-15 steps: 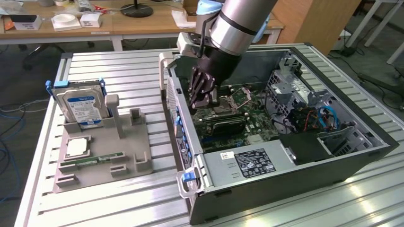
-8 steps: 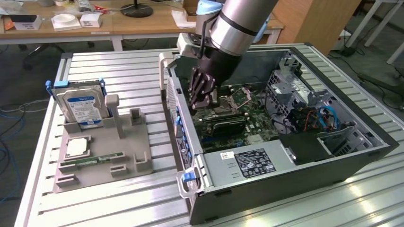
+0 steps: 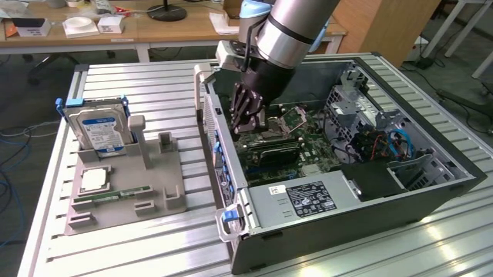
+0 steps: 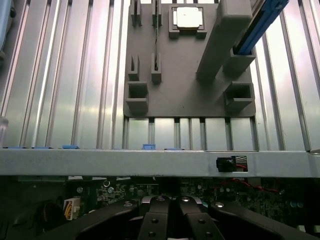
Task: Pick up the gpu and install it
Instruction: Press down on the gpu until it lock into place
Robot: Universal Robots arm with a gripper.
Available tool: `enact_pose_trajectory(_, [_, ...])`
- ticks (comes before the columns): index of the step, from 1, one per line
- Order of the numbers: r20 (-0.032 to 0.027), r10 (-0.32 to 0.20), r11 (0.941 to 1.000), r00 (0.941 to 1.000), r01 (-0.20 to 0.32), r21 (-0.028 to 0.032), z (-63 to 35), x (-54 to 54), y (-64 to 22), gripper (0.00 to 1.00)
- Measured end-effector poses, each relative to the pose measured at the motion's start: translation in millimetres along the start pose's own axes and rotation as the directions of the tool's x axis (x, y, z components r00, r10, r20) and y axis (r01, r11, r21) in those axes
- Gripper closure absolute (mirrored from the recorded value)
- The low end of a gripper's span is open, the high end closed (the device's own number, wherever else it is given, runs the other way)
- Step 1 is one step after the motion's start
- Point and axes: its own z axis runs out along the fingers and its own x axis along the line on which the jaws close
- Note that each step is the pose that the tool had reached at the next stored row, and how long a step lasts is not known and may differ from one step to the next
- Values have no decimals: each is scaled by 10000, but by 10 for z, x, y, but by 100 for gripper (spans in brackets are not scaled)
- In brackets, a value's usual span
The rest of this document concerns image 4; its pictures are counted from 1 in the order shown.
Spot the green motherboard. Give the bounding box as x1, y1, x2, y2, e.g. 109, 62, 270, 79
67, 176, 308, 218

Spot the silver PC case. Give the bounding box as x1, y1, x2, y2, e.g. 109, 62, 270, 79
0, 147, 320, 240

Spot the white power connector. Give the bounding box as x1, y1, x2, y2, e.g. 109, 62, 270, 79
63, 198, 81, 221

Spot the grey plastic parts rack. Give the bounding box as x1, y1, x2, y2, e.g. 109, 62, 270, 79
123, 0, 257, 118

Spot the hard disk with blue caddy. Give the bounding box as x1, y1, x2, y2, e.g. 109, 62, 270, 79
232, 0, 291, 56

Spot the silver CPU chip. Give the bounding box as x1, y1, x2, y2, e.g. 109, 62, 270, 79
174, 6, 204, 30

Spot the red and black twisted wire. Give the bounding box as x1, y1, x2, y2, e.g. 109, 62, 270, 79
229, 177, 280, 193

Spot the yellow and black wire bundle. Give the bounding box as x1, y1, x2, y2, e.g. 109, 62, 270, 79
37, 202, 68, 226

